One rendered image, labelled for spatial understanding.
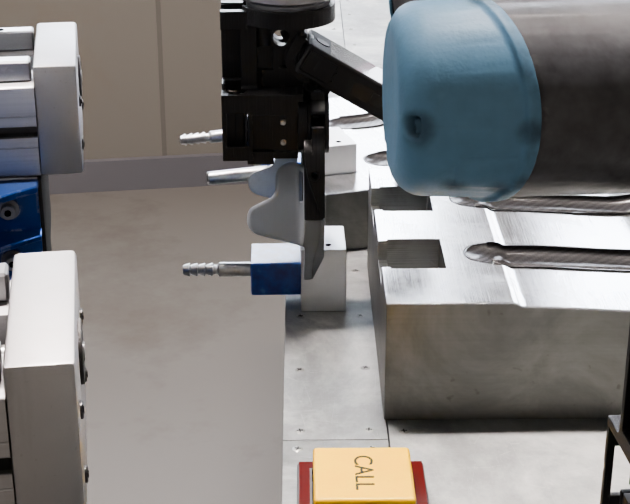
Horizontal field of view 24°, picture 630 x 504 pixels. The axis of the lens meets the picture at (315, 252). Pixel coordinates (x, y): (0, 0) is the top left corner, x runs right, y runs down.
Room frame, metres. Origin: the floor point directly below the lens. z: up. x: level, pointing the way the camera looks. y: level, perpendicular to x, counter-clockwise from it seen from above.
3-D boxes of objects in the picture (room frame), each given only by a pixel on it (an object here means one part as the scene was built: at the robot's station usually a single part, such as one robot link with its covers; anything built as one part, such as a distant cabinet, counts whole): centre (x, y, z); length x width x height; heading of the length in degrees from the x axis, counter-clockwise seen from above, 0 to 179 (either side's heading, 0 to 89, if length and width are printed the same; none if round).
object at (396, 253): (0.96, -0.07, 0.87); 0.05 x 0.05 x 0.04; 1
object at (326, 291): (1.07, 0.04, 0.83); 0.13 x 0.05 x 0.05; 92
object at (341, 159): (1.23, 0.03, 0.85); 0.13 x 0.05 x 0.05; 108
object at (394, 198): (1.07, -0.07, 0.87); 0.05 x 0.05 x 0.04; 1
